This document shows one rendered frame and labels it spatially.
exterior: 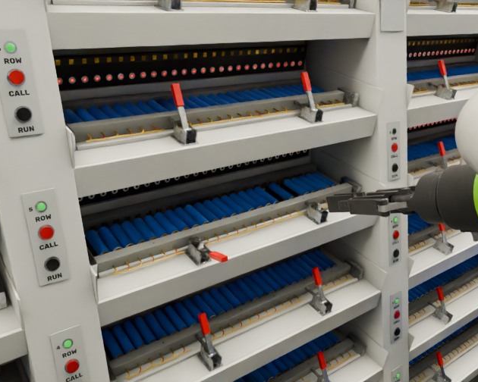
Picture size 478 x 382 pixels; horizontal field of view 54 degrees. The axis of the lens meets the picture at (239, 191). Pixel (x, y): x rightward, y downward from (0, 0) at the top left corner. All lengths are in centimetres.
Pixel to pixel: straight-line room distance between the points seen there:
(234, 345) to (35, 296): 38
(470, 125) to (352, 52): 53
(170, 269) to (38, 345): 21
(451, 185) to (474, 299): 86
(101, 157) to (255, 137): 25
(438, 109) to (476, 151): 65
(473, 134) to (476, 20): 79
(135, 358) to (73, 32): 51
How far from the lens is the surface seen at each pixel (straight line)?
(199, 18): 73
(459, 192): 67
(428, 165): 128
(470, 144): 53
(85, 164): 65
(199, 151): 72
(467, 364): 158
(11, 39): 63
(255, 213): 86
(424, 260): 124
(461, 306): 146
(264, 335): 92
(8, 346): 69
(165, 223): 82
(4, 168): 63
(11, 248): 64
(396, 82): 103
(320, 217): 90
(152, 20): 69
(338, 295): 104
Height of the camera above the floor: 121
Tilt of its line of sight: 13 degrees down
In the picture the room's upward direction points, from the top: 5 degrees counter-clockwise
